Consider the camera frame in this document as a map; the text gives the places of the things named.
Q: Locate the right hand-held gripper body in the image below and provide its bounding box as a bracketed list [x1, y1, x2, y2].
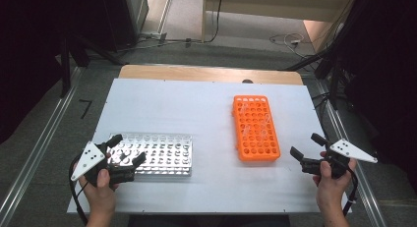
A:
[300, 138, 379, 181]

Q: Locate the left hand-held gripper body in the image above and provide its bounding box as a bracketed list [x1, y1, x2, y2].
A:
[70, 141, 137, 188]

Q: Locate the silver metal test tube rack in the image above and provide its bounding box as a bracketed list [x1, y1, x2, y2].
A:
[107, 132, 194, 178]

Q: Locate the orange plastic test tube rack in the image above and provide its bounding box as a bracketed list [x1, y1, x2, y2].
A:
[231, 94, 281, 162]

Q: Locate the person's left hand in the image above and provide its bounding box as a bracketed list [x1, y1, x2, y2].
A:
[78, 167, 120, 218]

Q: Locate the person's right hand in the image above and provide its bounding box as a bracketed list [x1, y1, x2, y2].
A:
[312, 151, 358, 218]

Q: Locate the black metal stand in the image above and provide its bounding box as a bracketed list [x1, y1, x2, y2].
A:
[58, 33, 127, 98]
[278, 39, 358, 111]

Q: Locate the white board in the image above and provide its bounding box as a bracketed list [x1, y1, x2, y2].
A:
[67, 78, 352, 215]

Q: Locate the black curtain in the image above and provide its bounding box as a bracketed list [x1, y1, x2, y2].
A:
[0, 0, 109, 144]
[333, 0, 417, 189]

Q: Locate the wooden table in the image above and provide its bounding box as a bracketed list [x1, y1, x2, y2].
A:
[118, 64, 304, 86]

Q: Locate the dark cabinet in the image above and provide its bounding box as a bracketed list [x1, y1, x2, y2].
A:
[101, 0, 149, 52]

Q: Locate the aluminium floor rail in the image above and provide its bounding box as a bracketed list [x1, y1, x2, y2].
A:
[0, 67, 83, 227]
[314, 81, 387, 227]

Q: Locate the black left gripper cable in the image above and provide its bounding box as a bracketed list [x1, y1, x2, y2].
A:
[68, 152, 89, 226]

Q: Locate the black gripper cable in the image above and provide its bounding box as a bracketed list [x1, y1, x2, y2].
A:
[342, 167, 359, 217]
[68, 152, 89, 226]

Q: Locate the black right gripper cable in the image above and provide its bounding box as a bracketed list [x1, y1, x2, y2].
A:
[342, 167, 359, 217]

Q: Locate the white floor cable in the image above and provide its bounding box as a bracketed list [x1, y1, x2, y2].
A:
[268, 32, 307, 50]

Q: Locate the black hanging cable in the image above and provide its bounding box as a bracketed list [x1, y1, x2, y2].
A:
[206, 0, 224, 43]

